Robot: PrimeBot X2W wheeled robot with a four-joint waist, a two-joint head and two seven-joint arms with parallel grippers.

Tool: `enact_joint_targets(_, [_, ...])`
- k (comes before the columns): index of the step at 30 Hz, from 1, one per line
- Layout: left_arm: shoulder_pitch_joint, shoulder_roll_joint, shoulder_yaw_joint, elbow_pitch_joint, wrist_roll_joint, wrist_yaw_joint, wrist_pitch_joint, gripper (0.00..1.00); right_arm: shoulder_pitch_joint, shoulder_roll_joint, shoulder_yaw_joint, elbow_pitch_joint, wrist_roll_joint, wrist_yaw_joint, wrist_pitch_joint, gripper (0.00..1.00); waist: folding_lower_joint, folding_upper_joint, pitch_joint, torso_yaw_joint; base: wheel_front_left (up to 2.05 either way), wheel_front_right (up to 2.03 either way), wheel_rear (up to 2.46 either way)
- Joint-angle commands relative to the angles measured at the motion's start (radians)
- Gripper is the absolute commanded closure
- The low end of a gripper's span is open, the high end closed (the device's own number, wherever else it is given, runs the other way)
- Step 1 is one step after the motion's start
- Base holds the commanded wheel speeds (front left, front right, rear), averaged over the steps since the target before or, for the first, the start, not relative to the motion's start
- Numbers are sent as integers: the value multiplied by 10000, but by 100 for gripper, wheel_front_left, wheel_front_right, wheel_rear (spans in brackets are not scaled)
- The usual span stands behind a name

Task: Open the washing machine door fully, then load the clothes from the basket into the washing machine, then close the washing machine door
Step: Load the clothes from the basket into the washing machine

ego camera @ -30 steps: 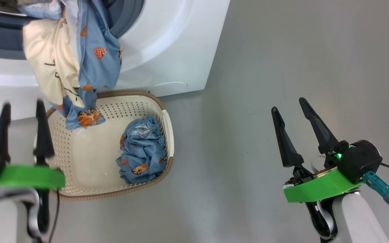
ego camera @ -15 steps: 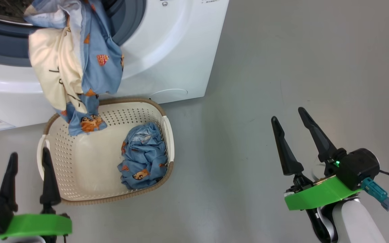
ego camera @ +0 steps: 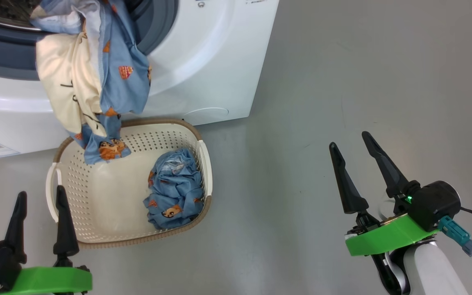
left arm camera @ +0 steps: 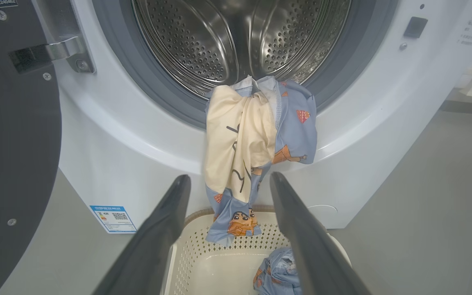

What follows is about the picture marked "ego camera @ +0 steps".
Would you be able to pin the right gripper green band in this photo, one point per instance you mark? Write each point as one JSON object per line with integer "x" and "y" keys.
{"x": 432, "y": 205}

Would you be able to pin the white front-load washing machine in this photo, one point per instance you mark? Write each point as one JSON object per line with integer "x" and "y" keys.
{"x": 203, "y": 61}

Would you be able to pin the cream perforated laundry basket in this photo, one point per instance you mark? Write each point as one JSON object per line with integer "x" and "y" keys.
{"x": 109, "y": 196}

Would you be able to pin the blue garment with cream lining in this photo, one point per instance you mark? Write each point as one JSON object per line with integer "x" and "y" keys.
{"x": 117, "y": 82}

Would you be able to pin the blue cartoon print garment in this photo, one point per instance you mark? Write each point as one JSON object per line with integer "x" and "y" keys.
{"x": 176, "y": 188}

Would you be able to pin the round drain filter cover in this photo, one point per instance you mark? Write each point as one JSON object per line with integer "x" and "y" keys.
{"x": 205, "y": 115}

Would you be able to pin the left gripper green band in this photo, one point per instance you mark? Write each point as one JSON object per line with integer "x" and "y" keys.
{"x": 47, "y": 280}

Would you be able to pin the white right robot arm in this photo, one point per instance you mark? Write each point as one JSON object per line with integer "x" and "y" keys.
{"x": 432, "y": 270}

